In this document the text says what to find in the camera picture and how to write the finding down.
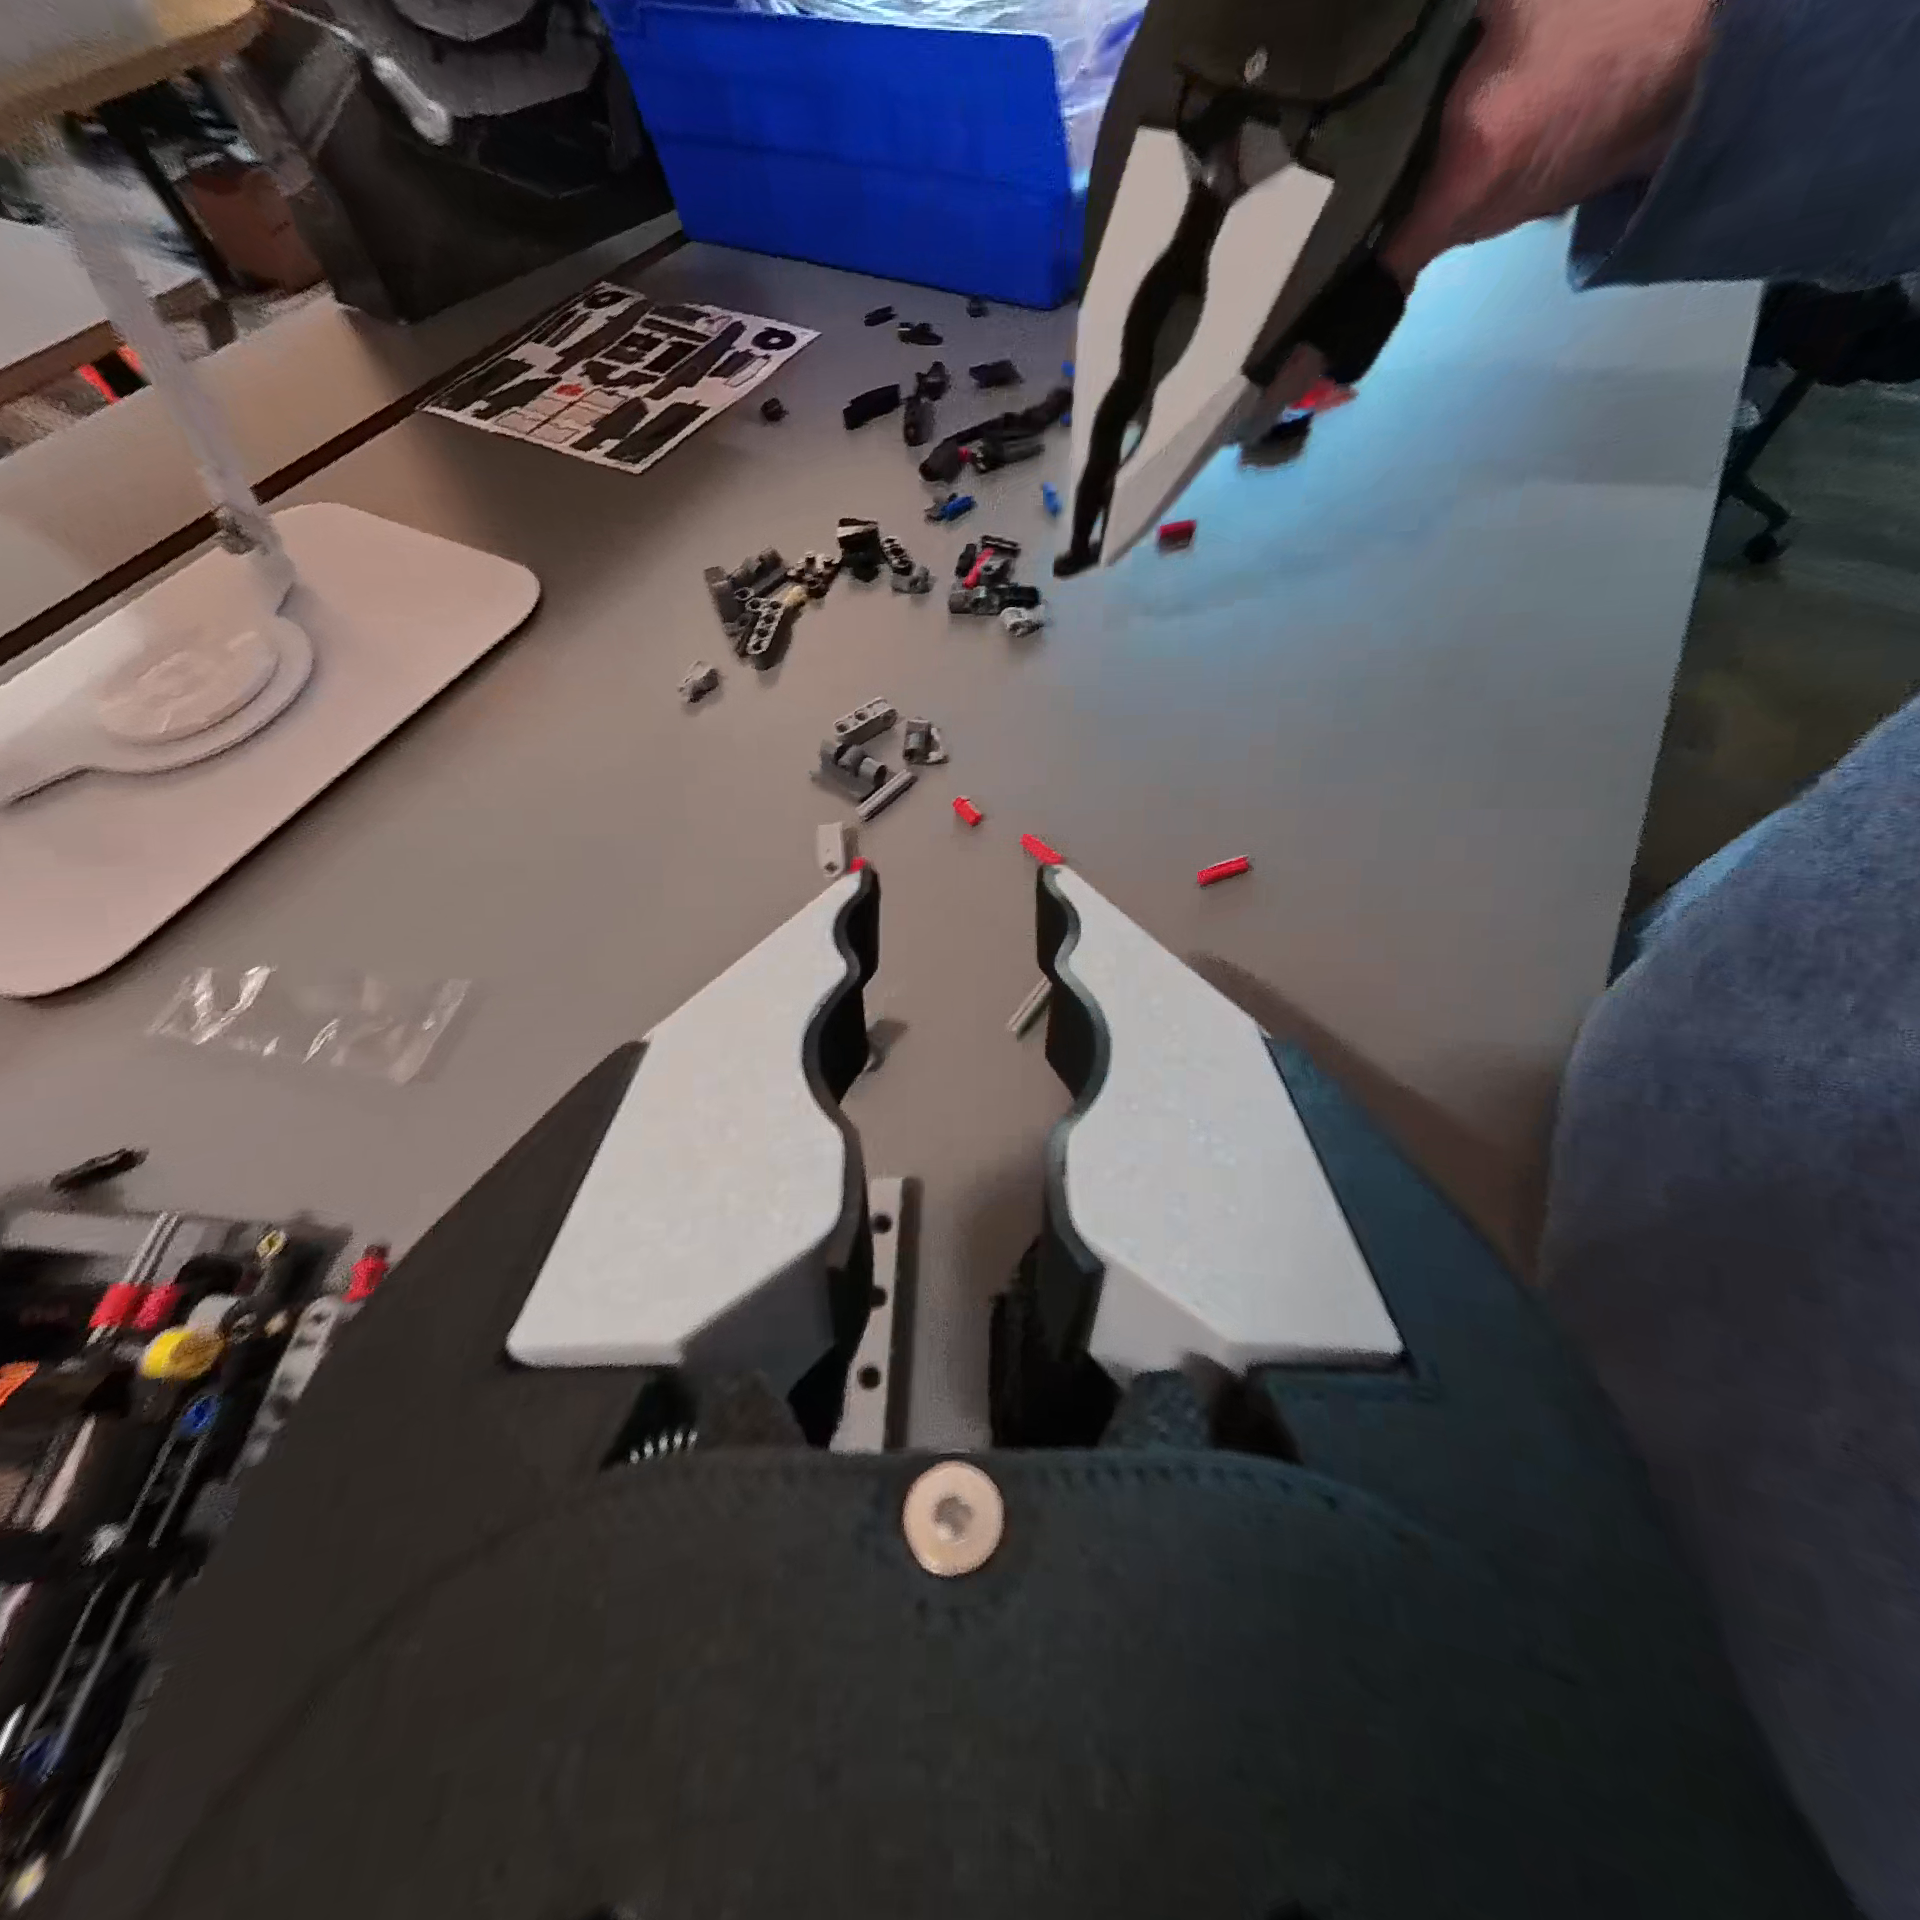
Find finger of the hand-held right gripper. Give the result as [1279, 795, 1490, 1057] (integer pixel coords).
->
[1053, 125, 1203, 580]
[1099, 159, 1339, 569]

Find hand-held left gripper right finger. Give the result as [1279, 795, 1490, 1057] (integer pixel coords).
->
[1036, 862, 1405, 1449]

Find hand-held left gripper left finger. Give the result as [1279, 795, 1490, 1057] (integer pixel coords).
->
[507, 866, 887, 1449]

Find grey lego beam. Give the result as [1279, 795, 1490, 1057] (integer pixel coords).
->
[831, 1178, 919, 1453]

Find person's right forearm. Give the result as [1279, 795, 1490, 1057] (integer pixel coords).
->
[1563, 0, 1920, 297]

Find scattered loose lego pieces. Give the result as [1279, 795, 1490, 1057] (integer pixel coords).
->
[674, 297, 1353, 900]

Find lego sticker sheet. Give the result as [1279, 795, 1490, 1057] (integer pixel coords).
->
[418, 279, 822, 476]

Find lego car chassis model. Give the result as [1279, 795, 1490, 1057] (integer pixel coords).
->
[0, 1185, 396, 1901]

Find person's right hand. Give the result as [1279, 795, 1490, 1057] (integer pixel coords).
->
[1393, 0, 1723, 288]

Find crumpled clear plastic bags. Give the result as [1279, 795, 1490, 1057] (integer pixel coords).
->
[1048, 0, 1148, 204]

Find blue storage bin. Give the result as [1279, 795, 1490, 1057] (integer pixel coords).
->
[597, 0, 1095, 311]

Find small empty clear bag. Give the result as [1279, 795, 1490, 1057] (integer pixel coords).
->
[142, 962, 475, 1086]

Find black office chair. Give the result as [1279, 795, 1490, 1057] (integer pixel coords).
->
[1725, 275, 1920, 564]

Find white desk stand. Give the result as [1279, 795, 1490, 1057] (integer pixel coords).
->
[0, 143, 545, 1002]

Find dark bulky bag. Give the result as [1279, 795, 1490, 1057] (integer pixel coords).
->
[272, 0, 678, 325]

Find grey side table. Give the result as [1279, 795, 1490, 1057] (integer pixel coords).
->
[0, 218, 215, 413]

